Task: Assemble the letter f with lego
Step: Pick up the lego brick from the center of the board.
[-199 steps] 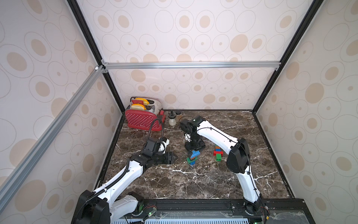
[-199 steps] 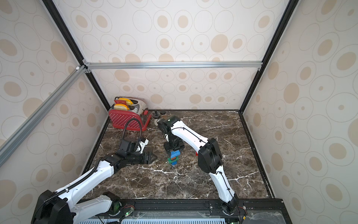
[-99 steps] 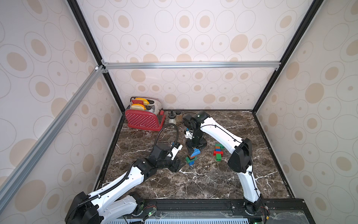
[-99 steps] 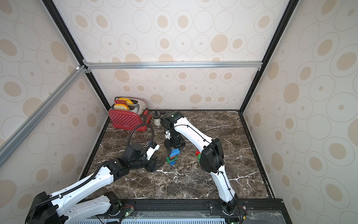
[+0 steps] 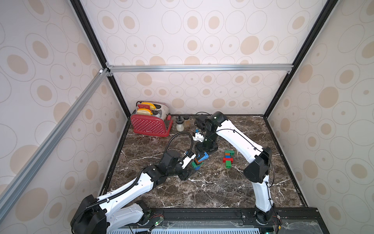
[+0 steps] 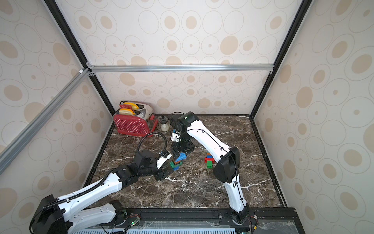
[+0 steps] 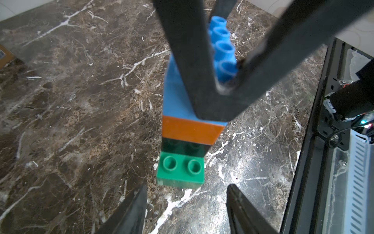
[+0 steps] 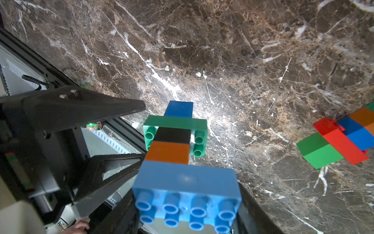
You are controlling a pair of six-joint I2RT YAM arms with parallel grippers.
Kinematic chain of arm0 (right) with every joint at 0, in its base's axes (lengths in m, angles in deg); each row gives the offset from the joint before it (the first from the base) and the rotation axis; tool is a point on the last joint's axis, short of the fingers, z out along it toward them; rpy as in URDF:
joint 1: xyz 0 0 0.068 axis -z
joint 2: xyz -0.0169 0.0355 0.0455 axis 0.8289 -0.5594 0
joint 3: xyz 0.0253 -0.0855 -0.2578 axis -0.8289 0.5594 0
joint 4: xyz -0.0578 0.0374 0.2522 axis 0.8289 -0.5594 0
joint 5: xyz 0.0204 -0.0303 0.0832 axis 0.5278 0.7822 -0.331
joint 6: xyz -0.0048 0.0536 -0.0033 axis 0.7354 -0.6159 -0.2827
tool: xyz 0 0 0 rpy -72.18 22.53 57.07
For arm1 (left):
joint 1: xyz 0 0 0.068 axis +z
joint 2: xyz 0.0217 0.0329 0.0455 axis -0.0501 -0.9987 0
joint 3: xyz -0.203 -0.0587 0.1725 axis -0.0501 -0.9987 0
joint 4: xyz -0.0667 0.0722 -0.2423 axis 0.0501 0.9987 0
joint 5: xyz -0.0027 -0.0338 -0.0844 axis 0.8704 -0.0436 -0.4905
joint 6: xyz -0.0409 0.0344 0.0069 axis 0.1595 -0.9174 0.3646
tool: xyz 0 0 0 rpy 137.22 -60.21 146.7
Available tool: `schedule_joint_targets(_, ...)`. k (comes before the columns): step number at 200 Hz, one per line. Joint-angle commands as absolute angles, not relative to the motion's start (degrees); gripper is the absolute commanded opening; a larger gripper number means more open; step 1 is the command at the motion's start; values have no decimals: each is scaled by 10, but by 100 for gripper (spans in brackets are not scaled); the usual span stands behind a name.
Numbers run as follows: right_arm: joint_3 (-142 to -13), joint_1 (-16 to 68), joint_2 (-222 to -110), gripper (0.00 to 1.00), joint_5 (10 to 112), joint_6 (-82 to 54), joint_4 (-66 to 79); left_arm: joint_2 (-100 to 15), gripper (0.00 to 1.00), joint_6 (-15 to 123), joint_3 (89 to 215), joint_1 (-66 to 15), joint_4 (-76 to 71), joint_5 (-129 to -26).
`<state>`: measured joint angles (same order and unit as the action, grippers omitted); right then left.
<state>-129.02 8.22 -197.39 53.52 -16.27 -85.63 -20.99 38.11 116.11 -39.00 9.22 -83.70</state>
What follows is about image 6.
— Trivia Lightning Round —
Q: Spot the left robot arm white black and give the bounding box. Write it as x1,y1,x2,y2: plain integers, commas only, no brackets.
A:
29,150,173,234

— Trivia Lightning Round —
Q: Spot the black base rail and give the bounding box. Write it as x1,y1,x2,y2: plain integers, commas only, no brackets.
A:
68,207,306,234

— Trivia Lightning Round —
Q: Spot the black left camera cable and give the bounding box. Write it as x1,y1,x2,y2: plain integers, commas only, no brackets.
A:
135,132,168,156

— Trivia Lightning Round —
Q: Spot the green small lego brick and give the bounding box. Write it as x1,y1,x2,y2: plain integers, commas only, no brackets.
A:
206,161,213,169

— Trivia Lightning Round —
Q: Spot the yellow toy toast slice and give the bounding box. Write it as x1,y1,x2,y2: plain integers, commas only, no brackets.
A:
119,101,140,110
118,108,135,116

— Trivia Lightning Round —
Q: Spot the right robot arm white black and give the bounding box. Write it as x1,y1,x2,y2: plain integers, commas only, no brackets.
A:
169,112,249,225

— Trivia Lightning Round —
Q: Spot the red long lego brick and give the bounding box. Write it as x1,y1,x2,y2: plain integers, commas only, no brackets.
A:
205,158,215,163

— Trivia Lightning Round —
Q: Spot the light blue long lego brick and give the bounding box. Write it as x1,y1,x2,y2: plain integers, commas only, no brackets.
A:
174,152,187,162

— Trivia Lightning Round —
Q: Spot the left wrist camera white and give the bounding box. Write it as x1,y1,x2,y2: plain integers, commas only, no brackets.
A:
156,150,172,169

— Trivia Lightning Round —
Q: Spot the aluminium horizontal frame bar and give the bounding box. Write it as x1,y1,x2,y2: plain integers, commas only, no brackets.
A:
88,64,274,73

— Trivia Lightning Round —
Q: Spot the green long lego brick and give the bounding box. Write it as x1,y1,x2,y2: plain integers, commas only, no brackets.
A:
169,161,183,169

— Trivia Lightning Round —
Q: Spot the red toy toaster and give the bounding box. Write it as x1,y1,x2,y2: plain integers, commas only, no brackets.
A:
114,101,158,137

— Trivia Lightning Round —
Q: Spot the white salt shaker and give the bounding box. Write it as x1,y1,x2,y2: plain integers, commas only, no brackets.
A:
159,116,169,132

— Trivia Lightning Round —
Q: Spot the yellow toy toast slice front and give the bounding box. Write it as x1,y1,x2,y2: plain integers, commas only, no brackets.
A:
118,108,135,116

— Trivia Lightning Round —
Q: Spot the aluminium left frame bar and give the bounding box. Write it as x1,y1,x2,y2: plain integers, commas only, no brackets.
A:
1,68,90,173

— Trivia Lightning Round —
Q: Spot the yellow toy toast slice back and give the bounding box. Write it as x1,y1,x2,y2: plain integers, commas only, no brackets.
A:
119,101,140,110

